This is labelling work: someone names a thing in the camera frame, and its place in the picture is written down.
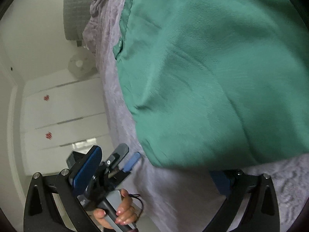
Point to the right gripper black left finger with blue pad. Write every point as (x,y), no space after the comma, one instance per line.
(41,212)

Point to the grey quilted headboard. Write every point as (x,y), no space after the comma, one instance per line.
(76,14)

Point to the green garment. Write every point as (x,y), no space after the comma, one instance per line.
(219,84)

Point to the white electric fan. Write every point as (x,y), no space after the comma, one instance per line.
(82,66)

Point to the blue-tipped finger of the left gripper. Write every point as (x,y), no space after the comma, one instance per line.
(131,162)

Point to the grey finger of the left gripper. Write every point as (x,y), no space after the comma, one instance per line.
(117,156)

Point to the lavender plush bed blanket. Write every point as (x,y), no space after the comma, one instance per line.
(180,199)

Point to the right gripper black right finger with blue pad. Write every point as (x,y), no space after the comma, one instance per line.
(262,211)

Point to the white wardrobe with red decals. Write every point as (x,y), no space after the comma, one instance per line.
(57,114)

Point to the person's left hand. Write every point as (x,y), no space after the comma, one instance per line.
(126,212)

